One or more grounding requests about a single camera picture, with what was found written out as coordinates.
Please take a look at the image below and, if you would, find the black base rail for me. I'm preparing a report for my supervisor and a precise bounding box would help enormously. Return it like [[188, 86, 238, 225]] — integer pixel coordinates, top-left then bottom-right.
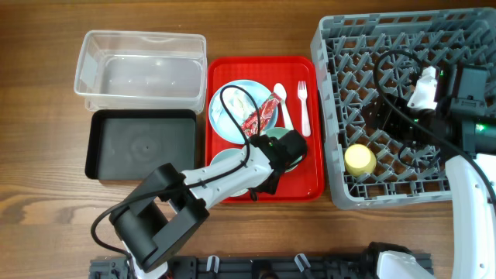
[[88, 254, 378, 279]]

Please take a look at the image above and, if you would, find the red serving tray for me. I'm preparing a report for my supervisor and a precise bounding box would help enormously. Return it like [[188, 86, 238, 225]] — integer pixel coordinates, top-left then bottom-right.
[[205, 56, 325, 202]]

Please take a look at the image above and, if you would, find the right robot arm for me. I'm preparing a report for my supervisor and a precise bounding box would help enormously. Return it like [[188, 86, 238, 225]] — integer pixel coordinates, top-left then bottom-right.
[[362, 65, 495, 278]]

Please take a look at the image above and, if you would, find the grey dishwasher rack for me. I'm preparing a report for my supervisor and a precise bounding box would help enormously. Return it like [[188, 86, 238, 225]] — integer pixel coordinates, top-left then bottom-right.
[[311, 8, 495, 210]]

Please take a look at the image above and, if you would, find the black waste tray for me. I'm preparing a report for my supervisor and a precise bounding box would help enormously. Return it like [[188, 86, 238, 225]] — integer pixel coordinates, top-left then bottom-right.
[[84, 109, 197, 181]]

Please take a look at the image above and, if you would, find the mint green bowl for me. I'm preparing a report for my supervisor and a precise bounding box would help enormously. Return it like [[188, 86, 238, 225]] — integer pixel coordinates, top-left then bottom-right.
[[264, 127, 308, 173]]

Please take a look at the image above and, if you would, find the light blue plate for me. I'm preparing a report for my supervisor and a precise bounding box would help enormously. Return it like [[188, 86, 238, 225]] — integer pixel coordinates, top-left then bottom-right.
[[208, 80, 278, 144]]

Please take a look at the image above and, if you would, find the white napkin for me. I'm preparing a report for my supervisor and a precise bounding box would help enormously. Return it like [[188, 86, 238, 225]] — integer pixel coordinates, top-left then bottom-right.
[[222, 88, 255, 124]]

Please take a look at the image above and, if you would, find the clear plastic bin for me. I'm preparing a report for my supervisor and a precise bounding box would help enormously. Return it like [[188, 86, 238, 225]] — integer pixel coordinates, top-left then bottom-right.
[[74, 30, 208, 114]]

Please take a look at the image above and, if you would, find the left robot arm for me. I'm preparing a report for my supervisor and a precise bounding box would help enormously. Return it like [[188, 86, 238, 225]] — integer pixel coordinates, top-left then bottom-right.
[[109, 130, 308, 273]]

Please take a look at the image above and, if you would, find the yellow cup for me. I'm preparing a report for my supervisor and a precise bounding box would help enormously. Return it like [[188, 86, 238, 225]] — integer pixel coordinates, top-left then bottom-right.
[[344, 144, 377, 177]]

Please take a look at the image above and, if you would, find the small light blue bowl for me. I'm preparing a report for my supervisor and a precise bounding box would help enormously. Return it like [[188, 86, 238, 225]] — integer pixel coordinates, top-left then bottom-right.
[[210, 148, 248, 198]]

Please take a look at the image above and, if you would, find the white plastic spoon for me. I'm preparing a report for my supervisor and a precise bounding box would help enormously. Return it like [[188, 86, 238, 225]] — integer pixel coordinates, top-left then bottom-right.
[[274, 83, 294, 130]]

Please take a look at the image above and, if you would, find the red ketchup sachet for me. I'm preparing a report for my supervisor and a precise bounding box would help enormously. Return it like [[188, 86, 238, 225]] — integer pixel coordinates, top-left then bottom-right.
[[241, 93, 281, 137]]

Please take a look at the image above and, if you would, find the white plastic fork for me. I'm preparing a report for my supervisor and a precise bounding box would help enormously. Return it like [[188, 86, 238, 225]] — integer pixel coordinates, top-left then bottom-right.
[[298, 81, 311, 137]]

